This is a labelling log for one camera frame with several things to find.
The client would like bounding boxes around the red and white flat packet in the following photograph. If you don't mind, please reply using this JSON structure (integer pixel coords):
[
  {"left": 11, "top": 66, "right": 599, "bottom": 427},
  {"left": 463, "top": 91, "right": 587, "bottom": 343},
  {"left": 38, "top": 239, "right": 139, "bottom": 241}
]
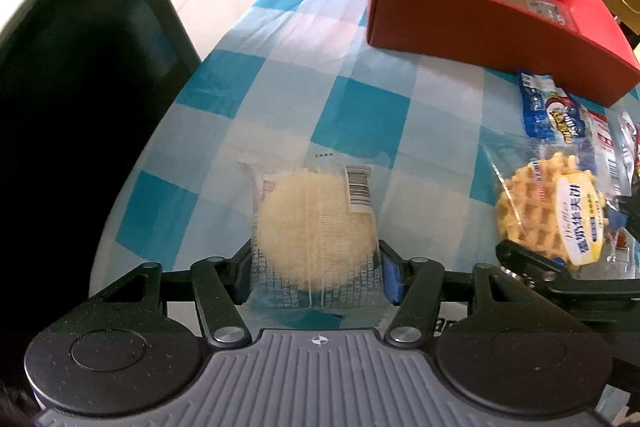
[{"left": 587, "top": 109, "right": 640, "bottom": 202}]

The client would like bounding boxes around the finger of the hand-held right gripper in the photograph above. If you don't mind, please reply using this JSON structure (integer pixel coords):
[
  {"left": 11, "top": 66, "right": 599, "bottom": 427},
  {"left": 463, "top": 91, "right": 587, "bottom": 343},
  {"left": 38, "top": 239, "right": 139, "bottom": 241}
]
[
  {"left": 610, "top": 194, "right": 640, "bottom": 230},
  {"left": 495, "top": 239, "right": 640, "bottom": 323}
]

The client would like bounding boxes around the clear packet with dark floss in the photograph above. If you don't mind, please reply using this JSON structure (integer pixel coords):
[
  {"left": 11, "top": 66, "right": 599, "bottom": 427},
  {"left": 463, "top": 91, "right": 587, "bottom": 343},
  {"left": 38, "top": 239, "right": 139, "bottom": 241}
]
[{"left": 519, "top": 0, "right": 576, "bottom": 26}]

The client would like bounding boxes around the clear rice cake packet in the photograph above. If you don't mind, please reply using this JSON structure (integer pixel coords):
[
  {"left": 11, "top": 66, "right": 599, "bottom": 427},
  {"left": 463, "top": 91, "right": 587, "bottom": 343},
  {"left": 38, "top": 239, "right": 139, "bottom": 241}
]
[{"left": 237, "top": 159, "right": 396, "bottom": 323}]

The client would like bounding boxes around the blue checked tablecloth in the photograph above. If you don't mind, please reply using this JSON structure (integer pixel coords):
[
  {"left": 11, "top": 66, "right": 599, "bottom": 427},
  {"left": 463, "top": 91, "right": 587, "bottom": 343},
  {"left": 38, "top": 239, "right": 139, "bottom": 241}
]
[{"left": 87, "top": 0, "right": 640, "bottom": 338}]

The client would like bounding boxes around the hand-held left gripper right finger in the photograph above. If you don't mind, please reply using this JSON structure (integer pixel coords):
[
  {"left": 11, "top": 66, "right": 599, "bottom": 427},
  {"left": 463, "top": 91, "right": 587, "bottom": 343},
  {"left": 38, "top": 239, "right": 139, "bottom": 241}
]
[{"left": 382, "top": 241, "right": 531, "bottom": 350}]

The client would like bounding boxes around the yellow waffle packet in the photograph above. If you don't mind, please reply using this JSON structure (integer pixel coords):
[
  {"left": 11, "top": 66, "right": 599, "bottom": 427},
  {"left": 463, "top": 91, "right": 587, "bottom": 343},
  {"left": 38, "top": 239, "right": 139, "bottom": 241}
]
[{"left": 480, "top": 142, "right": 626, "bottom": 280}]

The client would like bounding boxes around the blue sausage packet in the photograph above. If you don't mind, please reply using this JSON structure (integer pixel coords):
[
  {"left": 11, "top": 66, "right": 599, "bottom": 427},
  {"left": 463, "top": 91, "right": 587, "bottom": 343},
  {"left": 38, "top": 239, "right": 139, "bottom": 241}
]
[{"left": 517, "top": 71, "right": 601, "bottom": 148}]

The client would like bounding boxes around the black chair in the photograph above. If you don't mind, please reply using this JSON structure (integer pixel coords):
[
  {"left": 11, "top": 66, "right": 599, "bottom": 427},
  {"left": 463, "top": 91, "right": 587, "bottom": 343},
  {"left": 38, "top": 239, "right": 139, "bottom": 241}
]
[{"left": 0, "top": 0, "right": 203, "bottom": 358}]

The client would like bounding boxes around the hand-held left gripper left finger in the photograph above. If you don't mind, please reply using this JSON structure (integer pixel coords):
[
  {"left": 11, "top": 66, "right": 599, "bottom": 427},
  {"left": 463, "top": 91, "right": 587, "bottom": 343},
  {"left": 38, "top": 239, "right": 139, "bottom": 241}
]
[{"left": 90, "top": 241, "right": 253, "bottom": 350}]

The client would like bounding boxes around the red cardboard box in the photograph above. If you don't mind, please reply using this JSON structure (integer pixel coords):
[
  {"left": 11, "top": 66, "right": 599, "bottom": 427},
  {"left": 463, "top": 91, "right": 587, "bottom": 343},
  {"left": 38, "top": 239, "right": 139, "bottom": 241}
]
[{"left": 364, "top": 0, "right": 640, "bottom": 108}]

